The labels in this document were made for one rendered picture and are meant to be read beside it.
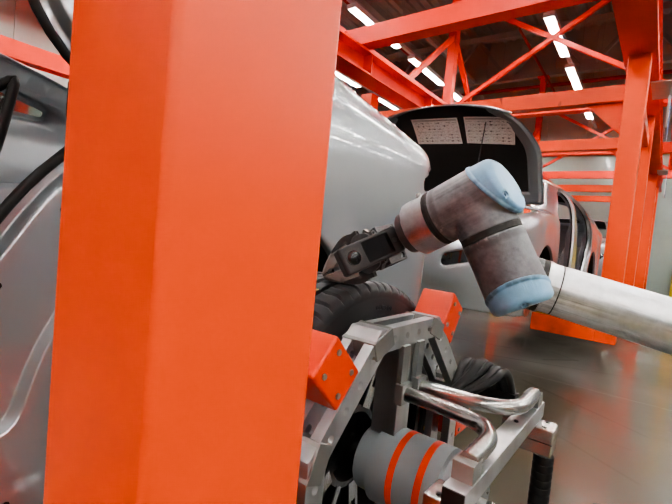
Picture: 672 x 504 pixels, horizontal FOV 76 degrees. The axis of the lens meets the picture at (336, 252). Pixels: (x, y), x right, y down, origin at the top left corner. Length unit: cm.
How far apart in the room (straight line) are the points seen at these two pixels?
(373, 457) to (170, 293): 60
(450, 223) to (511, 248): 9
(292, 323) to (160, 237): 14
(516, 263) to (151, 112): 48
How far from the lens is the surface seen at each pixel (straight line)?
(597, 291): 78
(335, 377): 62
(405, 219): 68
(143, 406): 31
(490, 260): 63
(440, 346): 92
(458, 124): 410
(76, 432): 41
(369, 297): 81
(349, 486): 97
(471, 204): 63
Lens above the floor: 127
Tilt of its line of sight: 3 degrees down
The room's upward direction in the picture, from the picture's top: 5 degrees clockwise
